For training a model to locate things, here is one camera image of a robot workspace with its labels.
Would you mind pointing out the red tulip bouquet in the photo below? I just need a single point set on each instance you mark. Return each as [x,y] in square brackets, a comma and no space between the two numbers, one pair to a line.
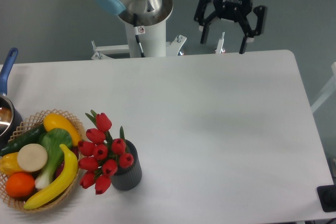
[104,157]

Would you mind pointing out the dark grey ribbed vase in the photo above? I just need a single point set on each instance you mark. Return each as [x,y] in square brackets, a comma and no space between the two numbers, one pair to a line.
[128,178]

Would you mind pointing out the yellow squash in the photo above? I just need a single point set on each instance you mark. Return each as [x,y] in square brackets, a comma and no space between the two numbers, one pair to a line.
[57,121]

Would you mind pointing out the green bok choy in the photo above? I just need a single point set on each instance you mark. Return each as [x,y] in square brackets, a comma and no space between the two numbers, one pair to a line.
[50,142]

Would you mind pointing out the yellow banana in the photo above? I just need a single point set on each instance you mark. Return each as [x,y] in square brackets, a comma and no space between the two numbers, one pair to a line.
[59,185]

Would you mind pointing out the black device at edge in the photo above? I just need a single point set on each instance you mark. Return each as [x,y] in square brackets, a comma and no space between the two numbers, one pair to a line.
[327,197]

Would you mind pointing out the woven wicker basket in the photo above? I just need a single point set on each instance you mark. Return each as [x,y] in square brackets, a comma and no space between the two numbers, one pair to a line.
[29,123]

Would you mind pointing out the green cucumber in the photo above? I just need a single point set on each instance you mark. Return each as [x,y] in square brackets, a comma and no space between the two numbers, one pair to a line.
[30,137]

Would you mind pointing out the beige round disc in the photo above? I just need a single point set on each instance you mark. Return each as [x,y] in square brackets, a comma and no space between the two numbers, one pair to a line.
[32,157]

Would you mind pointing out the yellow bell pepper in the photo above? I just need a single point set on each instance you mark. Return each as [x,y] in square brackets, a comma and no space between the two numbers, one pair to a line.
[9,164]

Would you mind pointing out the orange fruit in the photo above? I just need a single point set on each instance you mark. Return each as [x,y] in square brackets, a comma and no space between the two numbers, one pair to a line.
[20,185]

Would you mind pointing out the white table clamp bracket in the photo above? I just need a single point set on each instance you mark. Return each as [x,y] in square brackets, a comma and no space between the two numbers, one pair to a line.
[173,48]

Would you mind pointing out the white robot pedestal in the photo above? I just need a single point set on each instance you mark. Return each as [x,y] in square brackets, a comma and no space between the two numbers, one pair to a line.
[145,25]

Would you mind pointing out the white frame at right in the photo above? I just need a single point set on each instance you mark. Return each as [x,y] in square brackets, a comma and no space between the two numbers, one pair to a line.
[327,90]

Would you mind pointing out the blue handled saucepan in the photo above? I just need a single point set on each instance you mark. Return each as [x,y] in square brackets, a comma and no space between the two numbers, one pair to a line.
[10,117]

